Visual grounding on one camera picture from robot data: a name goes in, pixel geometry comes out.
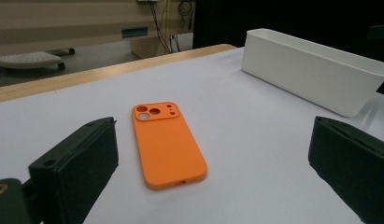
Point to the orange phone case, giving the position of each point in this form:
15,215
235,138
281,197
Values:
167,149

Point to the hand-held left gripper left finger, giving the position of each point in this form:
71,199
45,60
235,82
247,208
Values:
74,168

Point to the beige desk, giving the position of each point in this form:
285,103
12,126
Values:
71,18

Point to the white rectangular plastic bin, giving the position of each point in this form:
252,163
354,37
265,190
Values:
305,71

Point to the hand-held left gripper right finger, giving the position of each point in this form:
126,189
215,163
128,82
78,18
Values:
354,165

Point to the white wheeled chair base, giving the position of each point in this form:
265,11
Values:
27,59

